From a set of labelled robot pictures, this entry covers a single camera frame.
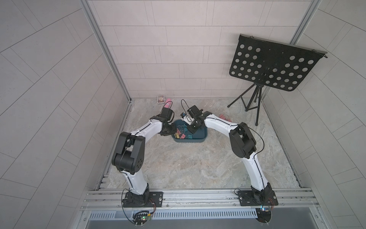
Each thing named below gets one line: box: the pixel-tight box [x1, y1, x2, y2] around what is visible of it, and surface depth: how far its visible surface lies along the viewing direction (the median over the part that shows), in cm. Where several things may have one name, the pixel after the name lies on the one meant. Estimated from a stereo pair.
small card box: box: [156, 94, 165, 105], surface depth 114 cm
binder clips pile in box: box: [173, 127, 193, 139], surface depth 95 cm
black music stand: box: [227, 33, 328, 126], surface depth 78 cm
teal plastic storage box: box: [172, 119, 208, 143], surface depth 93 cm
